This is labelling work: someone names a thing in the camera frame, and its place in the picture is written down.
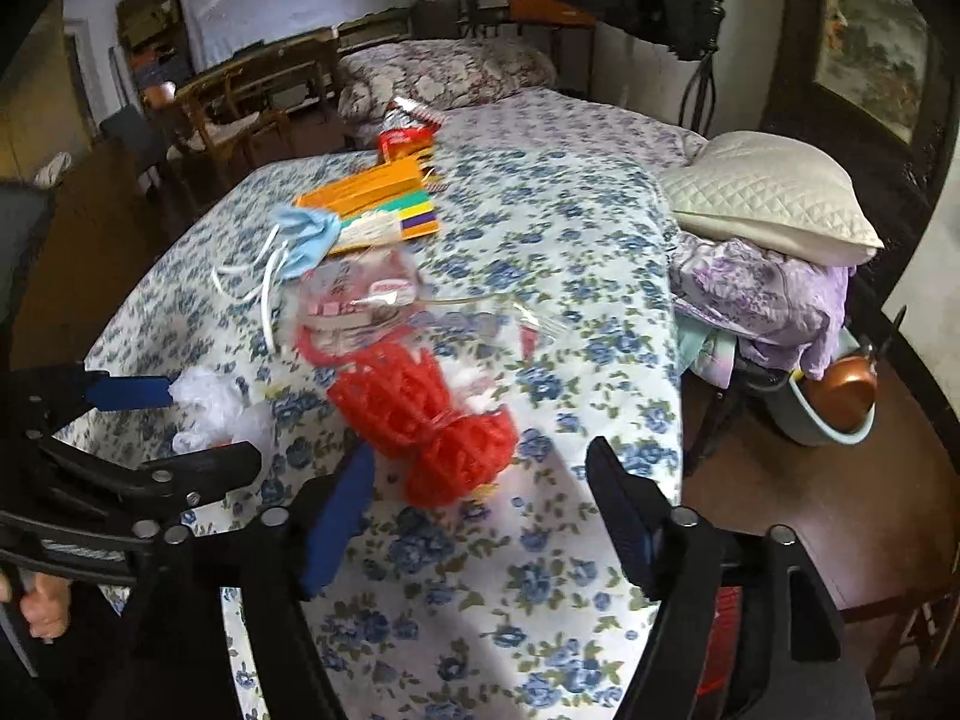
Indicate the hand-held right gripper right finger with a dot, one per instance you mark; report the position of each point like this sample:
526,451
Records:
626,517

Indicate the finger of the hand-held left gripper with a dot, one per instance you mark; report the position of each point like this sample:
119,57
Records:
187,469
127,394

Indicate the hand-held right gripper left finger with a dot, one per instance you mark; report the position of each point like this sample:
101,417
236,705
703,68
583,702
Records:
337,525

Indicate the white plastic bag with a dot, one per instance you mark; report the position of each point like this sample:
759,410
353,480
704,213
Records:
214,401

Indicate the red plastic basket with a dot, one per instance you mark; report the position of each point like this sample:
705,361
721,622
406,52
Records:
724,615

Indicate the red mesh bag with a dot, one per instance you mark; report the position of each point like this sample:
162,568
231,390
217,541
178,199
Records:
427,420

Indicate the clear plastic bag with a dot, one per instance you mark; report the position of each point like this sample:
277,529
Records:
360,292

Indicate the person's left hand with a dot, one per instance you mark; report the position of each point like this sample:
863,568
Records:
45,607

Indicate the teal cloth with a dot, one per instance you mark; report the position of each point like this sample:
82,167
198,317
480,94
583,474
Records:
709,352

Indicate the light blue plastic basin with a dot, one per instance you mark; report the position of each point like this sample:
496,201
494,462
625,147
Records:
817,427

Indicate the white cloth on floor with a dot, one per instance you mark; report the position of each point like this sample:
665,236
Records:
52,169

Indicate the blue face mask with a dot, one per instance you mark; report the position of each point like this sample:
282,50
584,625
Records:
304,232

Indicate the copper frying pan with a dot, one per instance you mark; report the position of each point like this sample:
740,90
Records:
844,390

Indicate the purple floral folded quilt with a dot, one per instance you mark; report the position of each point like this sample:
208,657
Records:
750,292

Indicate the black chair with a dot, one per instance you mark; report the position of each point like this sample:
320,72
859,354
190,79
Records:
131,135

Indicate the orange flat box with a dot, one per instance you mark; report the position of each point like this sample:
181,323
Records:
367,191

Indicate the purple and green striped box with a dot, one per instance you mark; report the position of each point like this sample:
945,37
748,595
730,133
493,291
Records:
418,219

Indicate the wooden table and chairs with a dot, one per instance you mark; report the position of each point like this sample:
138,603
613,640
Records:
247,90

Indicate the white quilted pillow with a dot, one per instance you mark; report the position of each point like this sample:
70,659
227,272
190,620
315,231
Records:
772,195

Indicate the red snack packet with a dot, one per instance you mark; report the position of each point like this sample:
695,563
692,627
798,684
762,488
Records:
405,141

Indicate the wooden shelf unit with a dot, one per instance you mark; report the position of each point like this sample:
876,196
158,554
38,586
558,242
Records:
150,15

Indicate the purple floral bedsheet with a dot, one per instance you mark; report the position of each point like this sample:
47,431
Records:
600,127

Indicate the black metal coat rack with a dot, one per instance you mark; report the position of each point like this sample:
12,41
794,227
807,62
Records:
705,82

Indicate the floral pillow at bedhead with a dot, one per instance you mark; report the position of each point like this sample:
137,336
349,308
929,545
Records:
450,75

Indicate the orange top table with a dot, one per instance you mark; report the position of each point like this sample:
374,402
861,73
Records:
547,11

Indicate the carved wooden screen with painting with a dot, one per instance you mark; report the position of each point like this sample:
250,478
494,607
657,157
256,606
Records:
862,52

